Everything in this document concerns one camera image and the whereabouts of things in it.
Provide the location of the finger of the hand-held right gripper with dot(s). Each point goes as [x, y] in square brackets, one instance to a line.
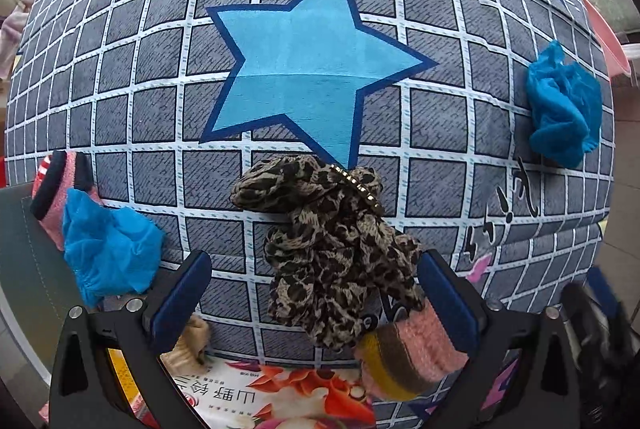
[580, 309]
[597, 280]

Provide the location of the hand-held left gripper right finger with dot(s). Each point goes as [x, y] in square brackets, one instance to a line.
[447, 299]

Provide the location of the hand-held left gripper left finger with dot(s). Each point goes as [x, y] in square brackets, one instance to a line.
[182, 299]

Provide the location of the beige cloth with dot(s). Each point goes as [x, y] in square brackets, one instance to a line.
[194, 340]

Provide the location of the pink brown yellow striped sock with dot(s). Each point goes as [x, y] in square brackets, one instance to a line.
[400, 359]

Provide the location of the blue cloth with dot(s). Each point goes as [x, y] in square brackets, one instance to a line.
[107, 249]
[565, 109]

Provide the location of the leopard print scrunchie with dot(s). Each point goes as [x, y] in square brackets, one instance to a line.
[330, 269]

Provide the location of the white cardboard box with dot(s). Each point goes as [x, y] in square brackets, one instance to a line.
[25, 259]

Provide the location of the pink sock with navy cuff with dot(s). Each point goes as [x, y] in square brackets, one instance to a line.
[55, 194]

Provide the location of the white orange floral packet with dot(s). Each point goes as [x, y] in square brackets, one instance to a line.
[280, 394]

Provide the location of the pink plastic basin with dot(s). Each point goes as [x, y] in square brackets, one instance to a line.
[605, 39]

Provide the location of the grey checked star blanket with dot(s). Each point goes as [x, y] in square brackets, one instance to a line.
[150, 59]

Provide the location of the pale pink hanging cloth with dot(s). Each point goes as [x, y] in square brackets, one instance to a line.
[12, 34]

